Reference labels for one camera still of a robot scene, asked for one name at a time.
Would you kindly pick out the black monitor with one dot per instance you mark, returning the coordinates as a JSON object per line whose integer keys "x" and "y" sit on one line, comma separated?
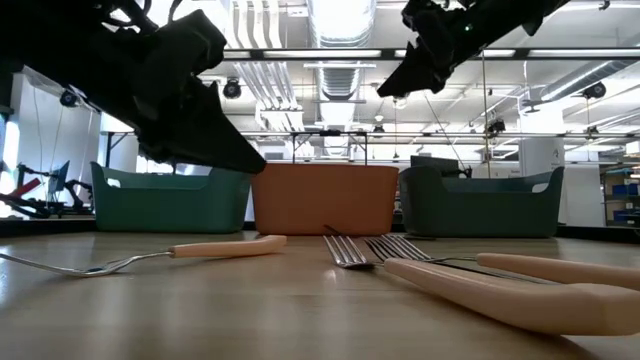
{"x": 434, "y": 166}

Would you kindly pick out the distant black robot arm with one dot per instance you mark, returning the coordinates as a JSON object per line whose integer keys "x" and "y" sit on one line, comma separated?
{"x": 70, "y": 195}

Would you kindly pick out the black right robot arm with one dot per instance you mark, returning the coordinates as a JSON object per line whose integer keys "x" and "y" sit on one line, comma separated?
{"x": 515, "y": 15}

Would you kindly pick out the black overhead frame beam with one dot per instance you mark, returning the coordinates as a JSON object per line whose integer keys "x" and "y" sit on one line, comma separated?
{"x": 325, "y": 54}

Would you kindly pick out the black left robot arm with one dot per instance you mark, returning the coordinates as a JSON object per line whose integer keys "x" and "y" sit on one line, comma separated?
{"x": 40, "y": 30}

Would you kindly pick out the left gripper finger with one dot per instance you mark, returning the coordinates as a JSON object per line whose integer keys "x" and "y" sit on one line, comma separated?
{"x": 200, "y": 140}

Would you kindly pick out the red slanted object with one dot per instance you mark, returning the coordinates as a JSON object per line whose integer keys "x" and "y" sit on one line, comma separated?
{"x": 25, "y": 187}

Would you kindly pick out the orange plastic bin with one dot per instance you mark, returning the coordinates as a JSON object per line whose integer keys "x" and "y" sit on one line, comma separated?
{"x": 325, "y": 200}

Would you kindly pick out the green plastic bin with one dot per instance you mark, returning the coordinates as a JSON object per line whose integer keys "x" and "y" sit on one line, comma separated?
{"x": 170, "y": 205}

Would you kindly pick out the white cabinet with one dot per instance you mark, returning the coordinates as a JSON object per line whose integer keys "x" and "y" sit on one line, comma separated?
{"x": 542, "y": 170}

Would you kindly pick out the silver ceiling duct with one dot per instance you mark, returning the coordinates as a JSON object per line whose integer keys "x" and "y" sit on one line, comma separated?
{"x": 340, "y": 25}

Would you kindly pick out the black aluminium table frame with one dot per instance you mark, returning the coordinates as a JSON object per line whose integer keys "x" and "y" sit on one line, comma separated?
{"x": 50, "y": 227}

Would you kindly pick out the shelf with blue bins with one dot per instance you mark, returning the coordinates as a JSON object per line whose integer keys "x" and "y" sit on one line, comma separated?
{"x": 622, "y": 195}

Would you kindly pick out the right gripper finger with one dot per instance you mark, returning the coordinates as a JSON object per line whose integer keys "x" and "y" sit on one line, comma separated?
{"x": 415, "y": 75}

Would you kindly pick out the black ceiling fixture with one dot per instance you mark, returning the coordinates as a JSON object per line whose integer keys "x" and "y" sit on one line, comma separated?
{"x": 495, "y": 126}
{"x": 67, "y": 99}
{"x": 231, "y": 89}
{"x": 594, "y": 90}

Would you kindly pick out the monitor on arm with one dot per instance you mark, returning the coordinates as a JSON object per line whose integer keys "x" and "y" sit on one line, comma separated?
{"x": 59, "y": 175}

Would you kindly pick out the teal plastic bin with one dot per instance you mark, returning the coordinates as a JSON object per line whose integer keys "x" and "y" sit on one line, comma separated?
{"x": 475, "y": 215}

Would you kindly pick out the thin vertical pole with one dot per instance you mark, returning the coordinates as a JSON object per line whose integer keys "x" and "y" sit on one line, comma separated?
{"x": 485, "y": 110}

